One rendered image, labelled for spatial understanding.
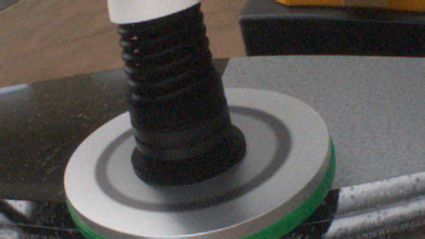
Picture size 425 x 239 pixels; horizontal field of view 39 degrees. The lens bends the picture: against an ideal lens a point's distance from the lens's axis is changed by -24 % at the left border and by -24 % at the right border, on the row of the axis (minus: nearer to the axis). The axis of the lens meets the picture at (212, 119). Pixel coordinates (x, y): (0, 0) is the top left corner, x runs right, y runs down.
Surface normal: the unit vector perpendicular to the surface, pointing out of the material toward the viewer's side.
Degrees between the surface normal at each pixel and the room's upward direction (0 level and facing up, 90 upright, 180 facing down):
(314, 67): 0
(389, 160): 0
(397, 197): 45
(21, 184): 0
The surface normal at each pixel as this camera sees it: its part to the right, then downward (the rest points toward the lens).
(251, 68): -0.18, -0.88
